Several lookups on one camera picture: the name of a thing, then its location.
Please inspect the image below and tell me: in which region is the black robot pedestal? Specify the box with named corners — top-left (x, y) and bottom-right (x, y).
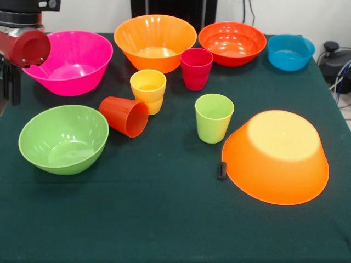
top-left (131, 0), bottom-right (218, 34)

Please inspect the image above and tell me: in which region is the green plastic bowl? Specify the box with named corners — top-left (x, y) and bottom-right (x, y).
top-left (18, 104), bottom-right (110, 176)

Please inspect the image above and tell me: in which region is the red plastic bowl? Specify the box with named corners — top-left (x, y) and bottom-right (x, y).
top-left (198, 21), bottom-right (267, 67)

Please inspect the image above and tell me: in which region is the red plastic cup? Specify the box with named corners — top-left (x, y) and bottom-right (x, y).
top-left (98, 95), bottom-right (150, 138)

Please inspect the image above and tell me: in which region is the green plastic cup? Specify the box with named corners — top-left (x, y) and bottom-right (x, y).
top-left (195, 94), bottom-right (235, 144)

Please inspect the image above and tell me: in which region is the yellow plastic cup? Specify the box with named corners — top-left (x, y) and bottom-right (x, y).
top-left (129, 69), bottom-right (167, 116)

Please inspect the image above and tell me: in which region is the orange plastic bowl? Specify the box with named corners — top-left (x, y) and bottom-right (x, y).
top-left (221, 110), bottom-right (330, 206)
top-left (114, 14), bottom-right (198, 74)

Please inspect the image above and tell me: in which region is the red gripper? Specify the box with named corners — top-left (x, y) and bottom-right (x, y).
top-left (0, 28), bottom-right (52, 107)

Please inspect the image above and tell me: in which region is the dark green tablecloth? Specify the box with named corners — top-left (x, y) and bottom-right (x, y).
top-left (0, 32), bottom-right (351, 263)

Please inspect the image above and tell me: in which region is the crimson plastic cup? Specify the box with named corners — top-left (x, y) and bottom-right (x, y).
top-left (180, 48), bottom-right (214, 91)

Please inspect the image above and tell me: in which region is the black wall cable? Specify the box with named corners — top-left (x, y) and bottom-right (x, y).
top-left (242, 0), bottom-right (256, 27)

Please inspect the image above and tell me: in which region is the pink plastic bowl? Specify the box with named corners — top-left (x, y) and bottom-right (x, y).
top-left (21, 30), bottom-right (114, 97)

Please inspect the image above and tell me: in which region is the blue plastic bowl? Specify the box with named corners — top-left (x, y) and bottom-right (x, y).
top-left (267, 34), bottom-right (316, 72)

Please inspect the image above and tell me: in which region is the black office chair base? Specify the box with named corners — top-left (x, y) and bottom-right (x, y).
top-left (316, 41), bottom-right (351, 94)

